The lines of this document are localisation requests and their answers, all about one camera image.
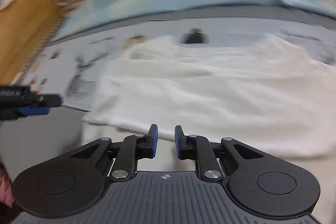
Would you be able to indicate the printed light blue bed sheet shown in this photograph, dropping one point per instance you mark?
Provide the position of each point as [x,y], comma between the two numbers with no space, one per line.
[71,66]

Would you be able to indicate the wooden bed frame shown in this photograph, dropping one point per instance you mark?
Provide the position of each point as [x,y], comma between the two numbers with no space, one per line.
[23,25]

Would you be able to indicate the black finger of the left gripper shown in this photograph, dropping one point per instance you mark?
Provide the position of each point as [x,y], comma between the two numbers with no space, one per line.
[40,105]

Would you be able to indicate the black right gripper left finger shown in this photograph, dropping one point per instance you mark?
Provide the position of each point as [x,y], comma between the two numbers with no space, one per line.
[72,182]

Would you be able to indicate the white long-sleeve shirt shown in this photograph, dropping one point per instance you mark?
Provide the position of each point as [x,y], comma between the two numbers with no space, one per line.
[271,95]

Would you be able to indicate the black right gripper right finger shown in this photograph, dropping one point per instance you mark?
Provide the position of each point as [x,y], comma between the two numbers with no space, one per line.
[258,182]

